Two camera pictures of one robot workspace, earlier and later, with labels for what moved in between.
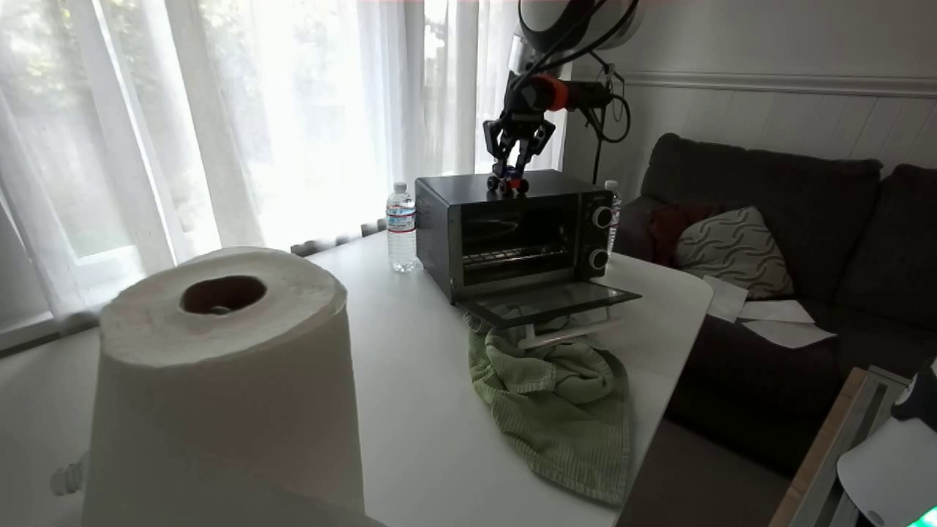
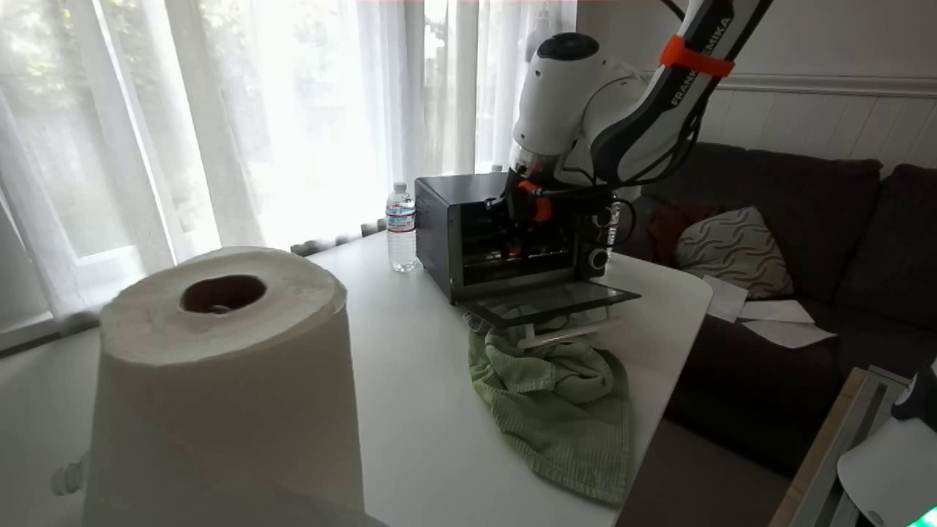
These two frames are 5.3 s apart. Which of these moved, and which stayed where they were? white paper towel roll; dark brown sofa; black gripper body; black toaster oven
Moved: black gripper body
Stayed: white paper towel roll; dark brown sofa; black toaster oven
